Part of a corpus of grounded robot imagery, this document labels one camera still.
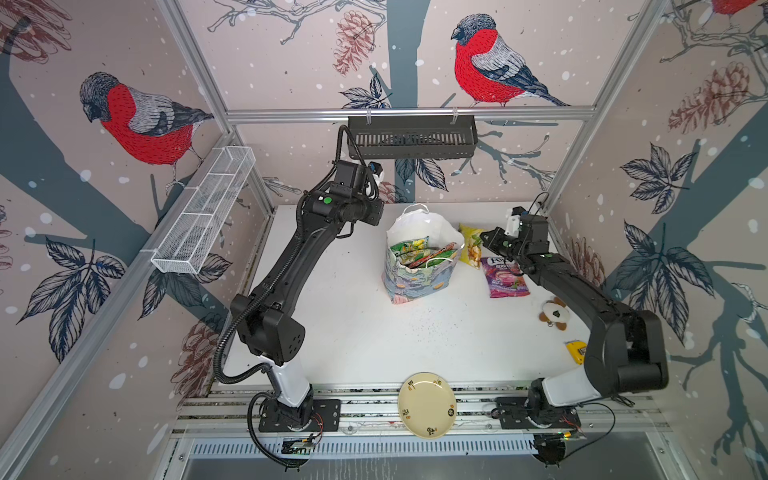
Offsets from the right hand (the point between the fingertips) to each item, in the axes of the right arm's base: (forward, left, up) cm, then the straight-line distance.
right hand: (480, 235), depth 88 cm
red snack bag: (-9, +14, +1) cm, 17 cm away
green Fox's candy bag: (-2, +20, -5) cm, 21 cm away
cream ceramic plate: (-42, +16, -18) cm, 49 cm away
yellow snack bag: (-1, +2, -4) cm, 5 cm away
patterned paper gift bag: (+1, +19, +5) cm, 20 cm away
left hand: (-2, +30, +14) cm, 33 cm away
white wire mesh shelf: (-5, +77, +15) cm, 79 cm away
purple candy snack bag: (-6, -10, -15) cm, 19 cm away
